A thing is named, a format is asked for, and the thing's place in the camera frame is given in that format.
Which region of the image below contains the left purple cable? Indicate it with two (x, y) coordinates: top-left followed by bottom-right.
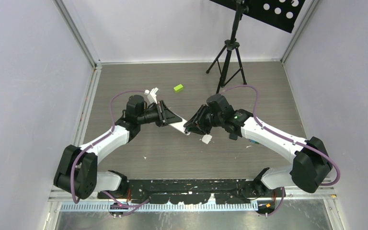
(69, 90), (150, 217)

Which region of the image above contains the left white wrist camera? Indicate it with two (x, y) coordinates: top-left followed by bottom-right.
(144, 87), (159, 104)

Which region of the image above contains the black perforated board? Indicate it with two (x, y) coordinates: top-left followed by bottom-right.
(212, 0), (305, 33)

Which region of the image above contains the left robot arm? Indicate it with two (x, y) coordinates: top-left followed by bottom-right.
(54, 88), (189, 203)

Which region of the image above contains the white remote control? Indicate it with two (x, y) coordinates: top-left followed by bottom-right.
(169, 119), (190, 136)

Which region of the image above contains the blue green lego block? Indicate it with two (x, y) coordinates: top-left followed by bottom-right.
(249, 139), (261, 145)

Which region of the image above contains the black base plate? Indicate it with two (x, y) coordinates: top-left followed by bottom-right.
(98, 179), (282, 205)

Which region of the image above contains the black tripod stand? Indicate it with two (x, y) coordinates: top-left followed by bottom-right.
(206, 0), (249, 93)

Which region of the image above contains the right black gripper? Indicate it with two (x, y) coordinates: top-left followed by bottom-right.
(184, 104), (224, 135)

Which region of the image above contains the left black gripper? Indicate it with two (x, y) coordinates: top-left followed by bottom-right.
(137, 100), (181, 127)

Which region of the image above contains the white battery cover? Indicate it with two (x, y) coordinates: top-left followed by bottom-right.
(201, 134), (212, 144)

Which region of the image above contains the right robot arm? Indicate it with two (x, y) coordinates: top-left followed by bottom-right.
(184, 94), (333, 197)

